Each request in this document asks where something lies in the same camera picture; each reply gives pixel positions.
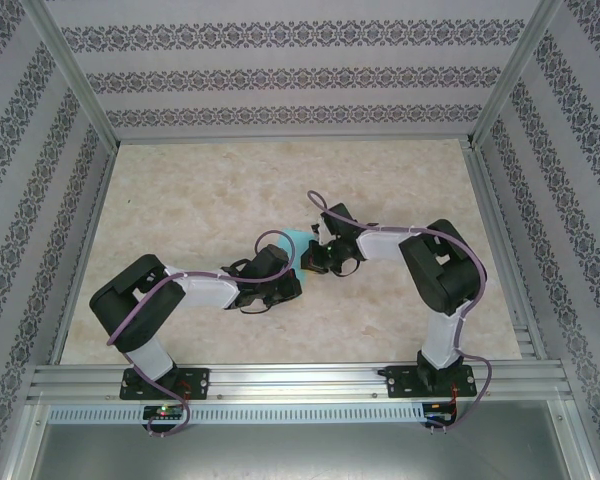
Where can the long aluminium mounting rail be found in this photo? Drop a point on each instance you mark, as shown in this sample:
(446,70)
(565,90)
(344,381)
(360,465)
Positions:
(300,382)

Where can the grey metal panel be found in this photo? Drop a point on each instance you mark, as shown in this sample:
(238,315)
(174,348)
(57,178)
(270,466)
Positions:
(300,450)

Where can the circuit board with green light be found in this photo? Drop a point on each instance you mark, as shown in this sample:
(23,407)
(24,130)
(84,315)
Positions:
(162,412)

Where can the light blue paper sheet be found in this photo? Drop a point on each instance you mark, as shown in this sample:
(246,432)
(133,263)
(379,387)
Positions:
(300,237)

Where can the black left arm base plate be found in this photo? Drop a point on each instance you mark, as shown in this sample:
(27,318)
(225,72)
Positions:
(197,382)

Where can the circuit board with blue part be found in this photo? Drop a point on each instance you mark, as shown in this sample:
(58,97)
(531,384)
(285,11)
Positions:
(437,414)

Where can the aluminium side rail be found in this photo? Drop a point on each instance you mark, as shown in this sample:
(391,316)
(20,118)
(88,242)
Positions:
(502,250)
(84,252)

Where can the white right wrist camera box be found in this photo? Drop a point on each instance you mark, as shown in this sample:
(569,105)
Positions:
(319,231)

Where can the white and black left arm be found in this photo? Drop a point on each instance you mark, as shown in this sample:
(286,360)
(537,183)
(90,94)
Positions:
(130,305)

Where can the aluminium frame post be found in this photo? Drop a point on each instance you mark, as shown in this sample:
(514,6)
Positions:
(515,70)
(70,70)

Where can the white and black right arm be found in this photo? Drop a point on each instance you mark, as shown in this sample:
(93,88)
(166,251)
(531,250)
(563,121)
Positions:
(450,280)

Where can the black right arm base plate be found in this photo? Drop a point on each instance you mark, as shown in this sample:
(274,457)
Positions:
(397,382)

